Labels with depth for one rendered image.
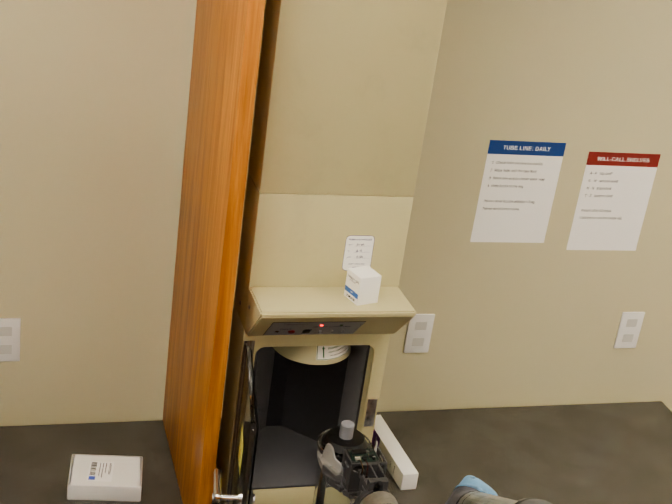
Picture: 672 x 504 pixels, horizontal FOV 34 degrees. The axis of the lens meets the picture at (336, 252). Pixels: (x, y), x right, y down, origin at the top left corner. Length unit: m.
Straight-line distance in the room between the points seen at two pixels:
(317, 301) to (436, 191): 0.66
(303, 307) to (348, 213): 0.21
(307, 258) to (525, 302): 0.93
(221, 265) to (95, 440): 0.79
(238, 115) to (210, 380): 0.54
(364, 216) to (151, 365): 0.80
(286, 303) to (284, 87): 0.42
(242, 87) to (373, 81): 0.29
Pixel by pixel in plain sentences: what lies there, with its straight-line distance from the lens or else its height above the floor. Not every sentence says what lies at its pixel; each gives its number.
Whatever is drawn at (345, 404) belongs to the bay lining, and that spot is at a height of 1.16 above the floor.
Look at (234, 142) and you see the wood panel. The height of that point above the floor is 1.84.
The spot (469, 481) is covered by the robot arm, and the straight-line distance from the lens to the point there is 2.06.
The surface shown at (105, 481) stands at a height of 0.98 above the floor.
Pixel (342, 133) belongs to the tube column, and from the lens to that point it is 2.14.
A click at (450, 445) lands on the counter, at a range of 2.89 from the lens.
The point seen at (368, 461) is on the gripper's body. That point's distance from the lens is 2.10.
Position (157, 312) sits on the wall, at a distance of 2.70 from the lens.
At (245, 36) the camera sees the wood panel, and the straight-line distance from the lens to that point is 1.95.
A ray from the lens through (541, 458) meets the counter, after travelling 2.93.
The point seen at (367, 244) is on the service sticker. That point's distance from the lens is 2.25.
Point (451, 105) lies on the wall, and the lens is 2.68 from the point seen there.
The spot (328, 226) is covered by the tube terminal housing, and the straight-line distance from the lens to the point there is 2.20.
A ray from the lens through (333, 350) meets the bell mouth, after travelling 2.37.
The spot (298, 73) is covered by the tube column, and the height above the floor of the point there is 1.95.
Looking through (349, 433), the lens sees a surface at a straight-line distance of 2.20.
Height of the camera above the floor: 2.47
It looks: 23 degrees down
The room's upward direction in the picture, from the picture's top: 8 degrees clockwise
